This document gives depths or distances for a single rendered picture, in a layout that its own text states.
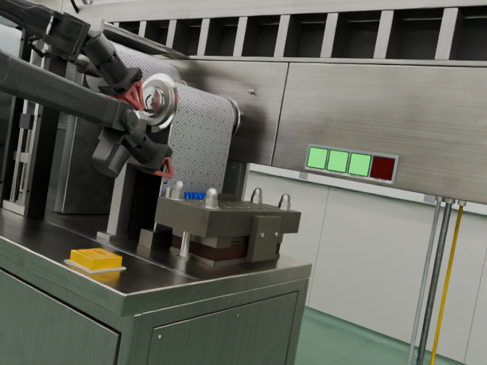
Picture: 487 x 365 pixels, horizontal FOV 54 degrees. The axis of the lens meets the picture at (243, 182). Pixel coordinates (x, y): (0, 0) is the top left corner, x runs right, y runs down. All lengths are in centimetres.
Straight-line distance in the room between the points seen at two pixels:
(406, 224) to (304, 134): 239
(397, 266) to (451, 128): 256
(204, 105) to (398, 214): 258
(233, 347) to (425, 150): 63
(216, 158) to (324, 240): 265
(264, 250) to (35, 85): 66
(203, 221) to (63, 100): 38
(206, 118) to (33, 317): 62
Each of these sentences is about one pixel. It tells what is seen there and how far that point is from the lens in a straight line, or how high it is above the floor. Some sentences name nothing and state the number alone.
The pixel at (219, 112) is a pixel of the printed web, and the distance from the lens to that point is 131.
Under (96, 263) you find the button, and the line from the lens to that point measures 94.
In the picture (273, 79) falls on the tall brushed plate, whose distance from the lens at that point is 142.
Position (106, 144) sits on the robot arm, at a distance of 105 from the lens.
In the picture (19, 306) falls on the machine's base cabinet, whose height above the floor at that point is 76.
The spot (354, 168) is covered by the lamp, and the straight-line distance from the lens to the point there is 125.
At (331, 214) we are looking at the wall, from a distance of 386.
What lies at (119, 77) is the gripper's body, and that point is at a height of 128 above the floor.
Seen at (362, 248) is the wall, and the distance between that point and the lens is 376.
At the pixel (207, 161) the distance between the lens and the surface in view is 130.
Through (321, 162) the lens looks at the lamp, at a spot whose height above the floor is 117.
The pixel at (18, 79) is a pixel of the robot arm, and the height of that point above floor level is 121.
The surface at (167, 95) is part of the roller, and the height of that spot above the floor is 127.
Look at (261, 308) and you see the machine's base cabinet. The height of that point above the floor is 81.
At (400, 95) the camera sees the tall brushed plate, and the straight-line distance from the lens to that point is 125.
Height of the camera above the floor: 115
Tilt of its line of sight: 3 degrees down
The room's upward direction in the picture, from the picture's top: 10 degrees clockwise
